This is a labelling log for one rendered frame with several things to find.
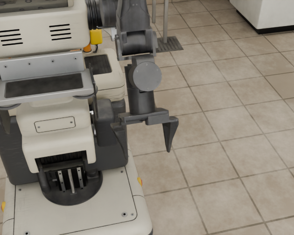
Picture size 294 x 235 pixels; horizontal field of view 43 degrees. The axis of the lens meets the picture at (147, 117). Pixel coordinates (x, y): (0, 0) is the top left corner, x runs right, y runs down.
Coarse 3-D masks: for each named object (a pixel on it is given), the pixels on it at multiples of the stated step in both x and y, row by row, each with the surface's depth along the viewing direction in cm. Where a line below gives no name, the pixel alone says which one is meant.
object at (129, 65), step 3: (126, 66) 78; (129, 66) 78; (126, 69) 79; (129, 69) 78; (126, 72) 79; (126, 75) 79; (126, 78) 79; (126, 81) 80; (129, 81) 79; (126, 84) 80; (129, 84) 79; (129, 87) 79; (132, 87) 78; (141, 90) 79
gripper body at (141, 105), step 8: (128, 88) 81; (128, 96) 80; (136, 96) 78; (144, 96) 78; (152, 96) 80; (136, 104) 79; (144, 104) 79; (152, 104) 80; (128, 112) 83; (136, 112) 79; (144, 112) 79; (152, 112) 79; (160, 112) 79; (168, 112) 80; (128, 120) 78; (136, 120) 79; (144, 120) 81
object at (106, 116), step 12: (108, 108) 136; (108, 120) 133; (96, 132) 136; (108, 132) 136; (108, 144) 140; (48, 156) 120; (60, 156) 121; (72, 156) 122; (84, 156) 123; (48, 168) 121; (60, 168) 124; (72, 168) 134
